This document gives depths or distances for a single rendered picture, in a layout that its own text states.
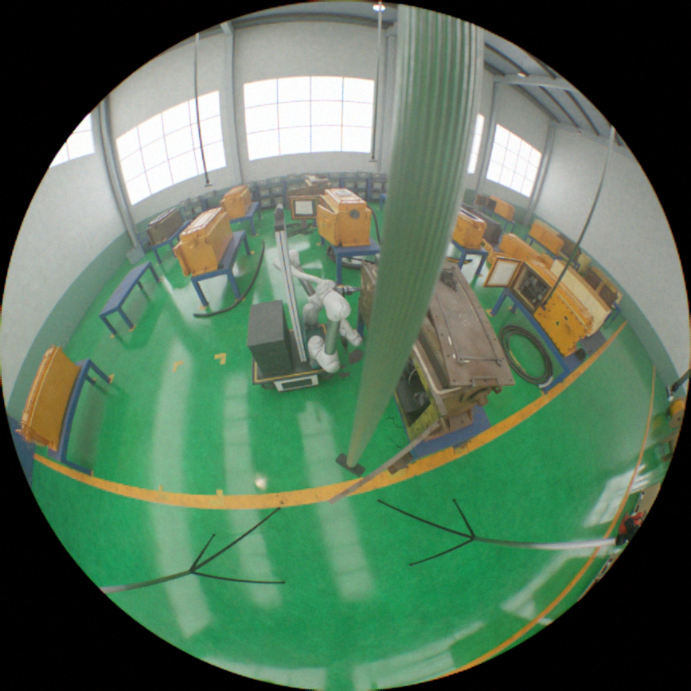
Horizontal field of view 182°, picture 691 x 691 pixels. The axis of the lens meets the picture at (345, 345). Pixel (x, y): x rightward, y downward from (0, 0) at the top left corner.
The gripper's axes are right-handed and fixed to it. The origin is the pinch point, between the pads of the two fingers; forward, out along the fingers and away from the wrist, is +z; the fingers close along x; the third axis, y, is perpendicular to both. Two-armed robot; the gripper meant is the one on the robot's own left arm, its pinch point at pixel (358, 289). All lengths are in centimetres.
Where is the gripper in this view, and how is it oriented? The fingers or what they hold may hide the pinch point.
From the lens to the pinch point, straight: 217.6
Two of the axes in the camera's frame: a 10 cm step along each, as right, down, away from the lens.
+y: -0.1, -7.5, -6.6
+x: -2.1, -6.5, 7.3
